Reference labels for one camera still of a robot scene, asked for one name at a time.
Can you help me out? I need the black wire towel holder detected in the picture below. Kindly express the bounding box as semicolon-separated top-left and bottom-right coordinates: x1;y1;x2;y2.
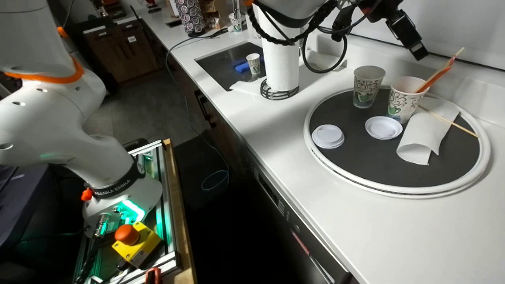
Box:
259;78;300;101

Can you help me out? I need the dishwasher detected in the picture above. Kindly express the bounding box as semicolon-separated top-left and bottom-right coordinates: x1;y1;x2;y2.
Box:
244;156;352;284

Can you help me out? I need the white paper towel sheet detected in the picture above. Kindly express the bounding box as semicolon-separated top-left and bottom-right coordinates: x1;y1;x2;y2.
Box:
229;77;269;96

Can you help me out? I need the paper towel roll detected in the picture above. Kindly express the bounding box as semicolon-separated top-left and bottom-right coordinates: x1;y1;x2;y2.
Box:
252;3;301;93

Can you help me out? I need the thin wooden stick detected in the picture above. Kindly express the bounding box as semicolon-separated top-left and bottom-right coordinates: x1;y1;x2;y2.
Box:
418;104;479;139

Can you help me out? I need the orange stir stick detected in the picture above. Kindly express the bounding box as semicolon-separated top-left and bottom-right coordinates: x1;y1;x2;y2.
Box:
415;47;466;94

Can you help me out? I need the blue sponge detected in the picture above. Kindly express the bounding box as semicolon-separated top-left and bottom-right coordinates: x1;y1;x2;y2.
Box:
234;58;264;74

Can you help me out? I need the sink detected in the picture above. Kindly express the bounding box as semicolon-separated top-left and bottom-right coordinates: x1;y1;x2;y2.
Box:
195;41;266;92

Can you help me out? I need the black cable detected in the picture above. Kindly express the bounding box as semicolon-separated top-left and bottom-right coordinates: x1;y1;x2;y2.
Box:
165;33;230;192

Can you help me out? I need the red clamp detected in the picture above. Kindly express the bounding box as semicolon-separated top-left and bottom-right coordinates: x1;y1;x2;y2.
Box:
145;267;163;284

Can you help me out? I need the small patterned paper cup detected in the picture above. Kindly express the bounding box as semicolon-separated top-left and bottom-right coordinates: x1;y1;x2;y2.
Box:
246;53;262;76

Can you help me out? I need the brown wooden cabinet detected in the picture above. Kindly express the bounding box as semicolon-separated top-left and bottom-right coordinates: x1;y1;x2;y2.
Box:
80;17;159;86

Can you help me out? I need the yellow emergency stop button box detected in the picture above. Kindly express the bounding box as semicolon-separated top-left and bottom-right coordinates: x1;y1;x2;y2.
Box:
112;222;163;269

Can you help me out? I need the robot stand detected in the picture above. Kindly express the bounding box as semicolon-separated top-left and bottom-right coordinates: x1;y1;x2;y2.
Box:
73;138;198;284

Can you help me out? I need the patterned tall container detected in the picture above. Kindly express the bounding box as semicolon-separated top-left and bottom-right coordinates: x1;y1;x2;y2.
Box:
174;0;206;34

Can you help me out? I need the white plastic cup lid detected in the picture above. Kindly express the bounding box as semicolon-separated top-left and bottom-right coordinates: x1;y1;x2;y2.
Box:
311;124;345;149
365;115;404;141

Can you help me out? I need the small glass cup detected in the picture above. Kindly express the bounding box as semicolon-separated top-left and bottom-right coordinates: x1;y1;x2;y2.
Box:
228;13;243;33

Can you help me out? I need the round black white-rimmed tray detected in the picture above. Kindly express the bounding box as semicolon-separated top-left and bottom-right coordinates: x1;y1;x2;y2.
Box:
303;86;492;199

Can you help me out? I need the white paper napkin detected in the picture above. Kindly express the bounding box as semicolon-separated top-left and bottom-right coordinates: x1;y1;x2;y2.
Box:
396;96;460;166

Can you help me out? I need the black drawer handle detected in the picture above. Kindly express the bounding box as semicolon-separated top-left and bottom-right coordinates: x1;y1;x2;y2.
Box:
195;90;217;129

